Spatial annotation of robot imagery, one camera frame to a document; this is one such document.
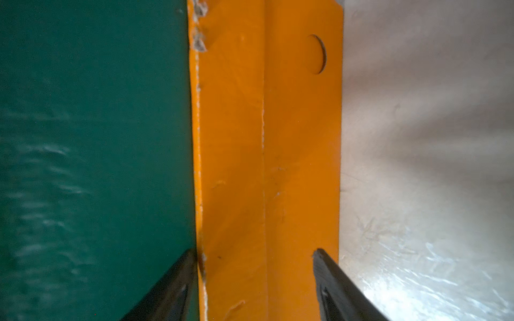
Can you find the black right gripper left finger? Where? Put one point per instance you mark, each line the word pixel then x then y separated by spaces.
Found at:
pixel 169 298

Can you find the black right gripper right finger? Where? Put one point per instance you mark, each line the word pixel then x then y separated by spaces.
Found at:
pixel 338 297

